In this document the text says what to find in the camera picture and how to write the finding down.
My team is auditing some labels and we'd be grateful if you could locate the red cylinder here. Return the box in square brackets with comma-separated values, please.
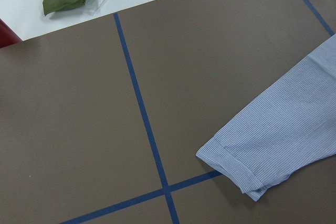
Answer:
[0, 20, 22, 48]

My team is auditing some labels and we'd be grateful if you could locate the light blue striped shirt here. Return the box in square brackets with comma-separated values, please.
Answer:
[196, 37, 335, 201]

